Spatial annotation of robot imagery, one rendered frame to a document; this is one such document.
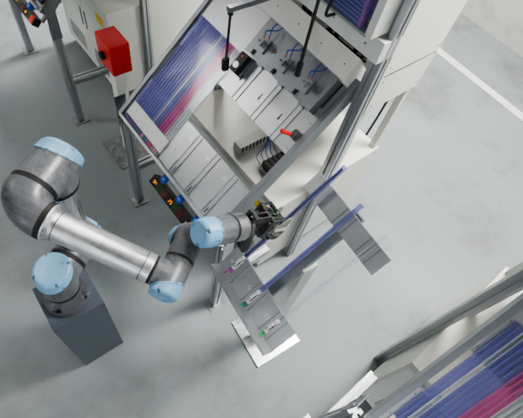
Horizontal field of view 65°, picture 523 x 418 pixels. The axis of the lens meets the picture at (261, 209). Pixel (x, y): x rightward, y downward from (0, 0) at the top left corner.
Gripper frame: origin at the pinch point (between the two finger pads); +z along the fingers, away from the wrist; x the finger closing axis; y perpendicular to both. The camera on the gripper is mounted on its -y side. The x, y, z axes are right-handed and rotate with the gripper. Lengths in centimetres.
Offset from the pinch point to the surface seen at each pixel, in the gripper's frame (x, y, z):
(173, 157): 52, -24, 0
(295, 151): 19.2, 12.0, 13.2
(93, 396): 3, -120, -19
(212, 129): 68, -22, 30
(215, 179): 32.6, -15.7, 3.9
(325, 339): -31, -69, 72
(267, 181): 18.1, -1.2, 9.0
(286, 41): 47, 34, 13
